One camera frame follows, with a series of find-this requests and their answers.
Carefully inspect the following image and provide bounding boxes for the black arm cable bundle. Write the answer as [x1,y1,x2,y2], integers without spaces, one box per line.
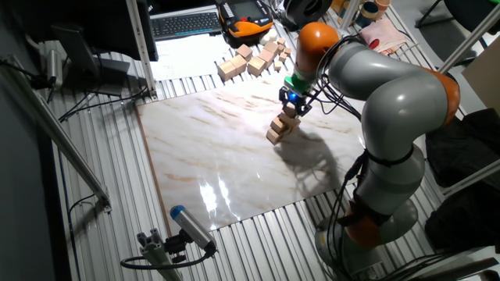
[308,34,395,281]

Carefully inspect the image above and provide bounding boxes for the silver camera with blue cap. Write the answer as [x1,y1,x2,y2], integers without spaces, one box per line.
[170,205,218,254]

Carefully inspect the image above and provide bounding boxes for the black monitor cables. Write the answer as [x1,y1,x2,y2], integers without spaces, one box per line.
[58,84,149,123]

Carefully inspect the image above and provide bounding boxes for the orange black teach pendant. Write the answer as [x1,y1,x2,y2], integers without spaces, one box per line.
[216,0,274,48]

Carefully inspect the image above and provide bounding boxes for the black cloth bag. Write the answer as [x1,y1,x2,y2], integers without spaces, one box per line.
[424,108,500,188]

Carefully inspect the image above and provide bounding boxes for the black camera cable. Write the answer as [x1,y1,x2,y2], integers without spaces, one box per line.
[120,249,216,271]

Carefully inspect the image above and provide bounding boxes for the dark rimmed paper cup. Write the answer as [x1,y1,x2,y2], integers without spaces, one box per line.
[354,1,380,29]

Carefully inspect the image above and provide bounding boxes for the white marble pattern board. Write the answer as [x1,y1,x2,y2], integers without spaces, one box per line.
[135,69,368,236]

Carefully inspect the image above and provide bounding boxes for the printed white paper sheet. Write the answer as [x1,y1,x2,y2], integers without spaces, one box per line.
[149,33,235,82]

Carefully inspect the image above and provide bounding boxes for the black office chair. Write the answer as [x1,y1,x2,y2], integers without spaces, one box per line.
[413,0,500,30]

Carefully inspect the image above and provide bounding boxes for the green gripper mounting adapter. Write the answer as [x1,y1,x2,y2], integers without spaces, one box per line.
[284,71,312,95]

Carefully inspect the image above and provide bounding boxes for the black base cable bundle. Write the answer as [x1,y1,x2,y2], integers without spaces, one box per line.
[374,251,454,280]

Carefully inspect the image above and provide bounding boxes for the slanted aluminium frame beam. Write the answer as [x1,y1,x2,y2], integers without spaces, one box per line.
[437,3,500,74]

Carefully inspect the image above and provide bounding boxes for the black padded bag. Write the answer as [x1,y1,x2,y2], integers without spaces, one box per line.
[424,183,500,253]

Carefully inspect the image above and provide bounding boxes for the long aluminium frame beam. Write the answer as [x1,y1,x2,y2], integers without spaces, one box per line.
[0,54,113,214]

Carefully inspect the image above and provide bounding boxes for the white rounded figurine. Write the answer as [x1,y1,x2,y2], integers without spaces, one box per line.
[259,28,279,45]

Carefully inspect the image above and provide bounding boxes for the slim aluminium profile post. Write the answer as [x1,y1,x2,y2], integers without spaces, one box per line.
[339,0,361,31]

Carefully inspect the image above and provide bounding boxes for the black round drum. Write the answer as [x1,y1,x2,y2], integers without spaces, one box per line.
[273,0,335,32]

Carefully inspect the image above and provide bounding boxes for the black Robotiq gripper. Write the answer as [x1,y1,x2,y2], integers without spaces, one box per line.
[277,87,313,118]

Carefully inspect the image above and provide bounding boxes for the black computer keyboard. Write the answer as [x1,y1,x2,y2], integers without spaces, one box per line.
[150,11,223,42]

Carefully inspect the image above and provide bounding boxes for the short aluminium frame beam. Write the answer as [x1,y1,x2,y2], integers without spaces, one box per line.
[441,158,500,198]

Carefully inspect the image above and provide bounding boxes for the brown cardboard box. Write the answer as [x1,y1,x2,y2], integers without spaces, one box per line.
[461,46,500,116]

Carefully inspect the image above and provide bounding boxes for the black computer monitor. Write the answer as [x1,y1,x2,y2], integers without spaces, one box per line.
[7,0,159,97]

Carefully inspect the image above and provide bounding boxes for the pale pink sheet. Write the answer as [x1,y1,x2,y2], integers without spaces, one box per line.
[358,17,409,58]

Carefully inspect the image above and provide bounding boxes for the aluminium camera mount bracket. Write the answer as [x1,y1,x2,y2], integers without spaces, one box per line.
[136,228,184,281]

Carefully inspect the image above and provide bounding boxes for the small silver camera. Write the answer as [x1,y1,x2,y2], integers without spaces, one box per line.
[45,48,64,89]

